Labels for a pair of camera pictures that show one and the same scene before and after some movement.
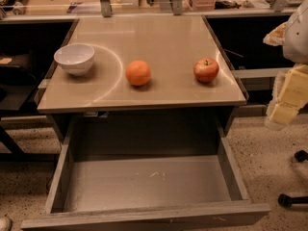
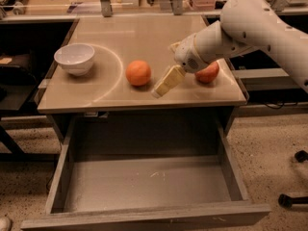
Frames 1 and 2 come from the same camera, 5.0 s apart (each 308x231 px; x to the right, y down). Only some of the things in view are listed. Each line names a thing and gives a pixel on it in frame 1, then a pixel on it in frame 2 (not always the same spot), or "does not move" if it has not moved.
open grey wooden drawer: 121,171 does not move
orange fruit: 138,72 does not move
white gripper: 296,38 -> 187,56
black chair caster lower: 286,201 does not move
